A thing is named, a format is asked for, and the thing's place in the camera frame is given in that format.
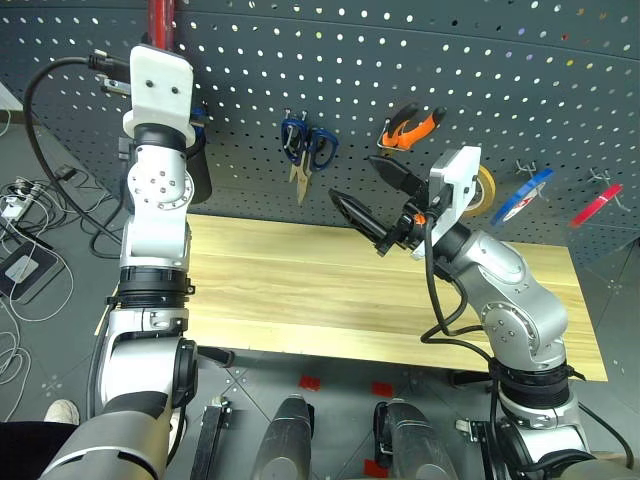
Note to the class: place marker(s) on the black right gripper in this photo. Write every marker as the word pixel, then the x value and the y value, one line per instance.
pixel 407 230

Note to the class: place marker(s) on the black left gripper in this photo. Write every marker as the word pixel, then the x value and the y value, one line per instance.
pixel 120 86

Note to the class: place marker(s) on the orange and black pliers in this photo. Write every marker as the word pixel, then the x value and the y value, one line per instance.
pixel 405 132

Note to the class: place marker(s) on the blue and black scissors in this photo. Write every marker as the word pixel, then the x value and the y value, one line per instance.
pixel 303 187

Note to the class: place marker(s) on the red tape roll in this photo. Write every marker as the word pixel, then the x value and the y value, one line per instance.
pixel 597 205

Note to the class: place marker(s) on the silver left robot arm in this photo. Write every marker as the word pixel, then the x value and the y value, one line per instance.
pixel 155 225

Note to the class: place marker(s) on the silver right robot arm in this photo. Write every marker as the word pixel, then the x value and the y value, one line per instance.
pixel 520 310

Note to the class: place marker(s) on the black plastic tool cup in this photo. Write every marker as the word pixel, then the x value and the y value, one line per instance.
pixel 200 175

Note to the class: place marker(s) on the small black power adapter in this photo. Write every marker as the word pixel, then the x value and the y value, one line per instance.
pixel 66 174

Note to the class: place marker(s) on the yellow tape roll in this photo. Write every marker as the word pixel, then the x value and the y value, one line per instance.
pixel 487 187

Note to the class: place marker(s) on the metal double prong hook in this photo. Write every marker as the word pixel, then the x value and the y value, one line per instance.
pixel 287 114

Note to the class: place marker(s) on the dark grey perforated pegboard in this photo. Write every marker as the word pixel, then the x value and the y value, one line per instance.
pixel 400 60

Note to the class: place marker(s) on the blue tape roll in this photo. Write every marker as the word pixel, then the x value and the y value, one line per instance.
pixel 522 196

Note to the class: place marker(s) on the metal peg hook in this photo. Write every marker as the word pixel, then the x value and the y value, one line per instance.
pixel 525 168
pixel 600 176

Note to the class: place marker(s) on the white power strip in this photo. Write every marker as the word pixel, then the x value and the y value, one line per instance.
pixel 11 210

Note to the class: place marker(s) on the black flat box device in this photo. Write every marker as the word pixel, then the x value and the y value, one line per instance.
pixel 30 280

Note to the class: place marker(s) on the white shoe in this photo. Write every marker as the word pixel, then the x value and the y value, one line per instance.
pixel 62 412

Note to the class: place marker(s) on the black trouser leg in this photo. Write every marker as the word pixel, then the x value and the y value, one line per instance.
pixel 30 450

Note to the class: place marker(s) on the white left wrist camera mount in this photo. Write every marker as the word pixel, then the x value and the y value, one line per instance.
pixel 160 95

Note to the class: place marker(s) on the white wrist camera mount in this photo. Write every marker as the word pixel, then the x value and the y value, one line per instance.
pixel 160 95
pixel 460 185

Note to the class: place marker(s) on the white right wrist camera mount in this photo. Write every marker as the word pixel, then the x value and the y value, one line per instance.
pixel 460 185

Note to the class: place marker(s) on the black metal bracket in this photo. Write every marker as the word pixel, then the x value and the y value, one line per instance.
pixel 211 435
pixel 475 435

